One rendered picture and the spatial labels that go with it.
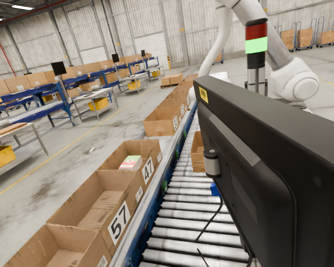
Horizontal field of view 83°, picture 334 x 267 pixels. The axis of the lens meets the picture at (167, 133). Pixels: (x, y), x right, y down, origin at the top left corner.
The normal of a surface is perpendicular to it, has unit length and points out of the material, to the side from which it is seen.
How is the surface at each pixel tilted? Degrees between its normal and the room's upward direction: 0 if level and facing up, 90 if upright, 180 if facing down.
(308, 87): 94
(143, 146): 89
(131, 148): 90
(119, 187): 89
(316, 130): 4
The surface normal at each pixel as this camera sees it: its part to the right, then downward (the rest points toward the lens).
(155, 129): -0.25, 0.45
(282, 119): -0.41, -0.83
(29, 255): 0.94, -0.06
